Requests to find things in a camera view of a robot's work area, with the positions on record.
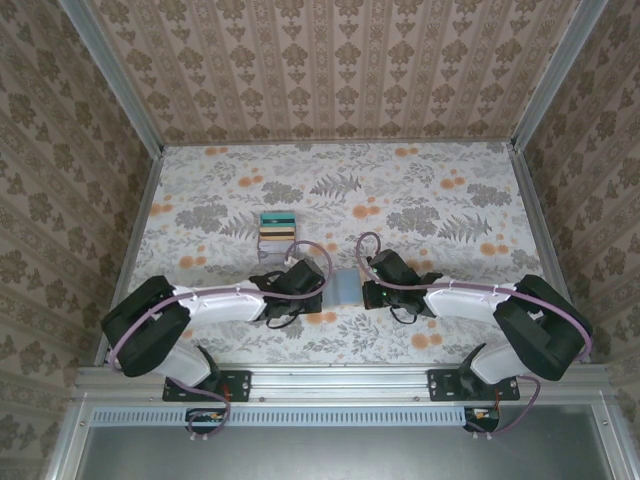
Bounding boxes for right gripper thin black cable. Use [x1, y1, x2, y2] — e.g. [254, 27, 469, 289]
[388, 305, 421, 326]

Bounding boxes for white slotted cable duct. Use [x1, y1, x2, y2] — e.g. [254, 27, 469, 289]
[92, 405, 469, 429]

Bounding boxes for gripper thin black cable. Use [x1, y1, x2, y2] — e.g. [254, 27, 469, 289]
[262, 304, 304, 331]
[388, 305, 421, 326]

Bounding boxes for aluminium frame post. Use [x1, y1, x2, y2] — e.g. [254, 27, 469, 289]
[57, 0, 166, 156]
[512, 0, 609, 151]

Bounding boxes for floral patterned table cover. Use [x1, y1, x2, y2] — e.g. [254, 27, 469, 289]
[107, 142, 576, 367]

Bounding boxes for grey metal sheet panel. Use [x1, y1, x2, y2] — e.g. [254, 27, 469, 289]
[74, 424, 616, 480]

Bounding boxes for left gripper thin black cable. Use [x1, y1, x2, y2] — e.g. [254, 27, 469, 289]
[262, 304, 304, 331]

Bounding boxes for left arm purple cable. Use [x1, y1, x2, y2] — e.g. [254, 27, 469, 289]
[109, 240, 334, 441]

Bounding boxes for beige card holder clear sleeves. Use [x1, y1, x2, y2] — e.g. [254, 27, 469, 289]
[322, 268, 364, 307]

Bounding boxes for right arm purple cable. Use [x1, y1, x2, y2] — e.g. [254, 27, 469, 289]
[354, 232, 594, 439]

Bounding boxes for orange card black stripe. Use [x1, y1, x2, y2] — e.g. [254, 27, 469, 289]
[259, 226, 297, 245]

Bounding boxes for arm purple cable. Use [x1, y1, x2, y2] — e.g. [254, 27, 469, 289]
[354, 232, 594, 439]
[109, 240, 334, 441]

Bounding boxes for aluminium table edge profile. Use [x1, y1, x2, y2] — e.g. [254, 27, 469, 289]
[99, 149, 164, 371]
[507, 142, 591, 364]

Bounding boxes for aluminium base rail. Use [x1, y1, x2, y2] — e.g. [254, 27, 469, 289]
[74, 363, 609, 402]

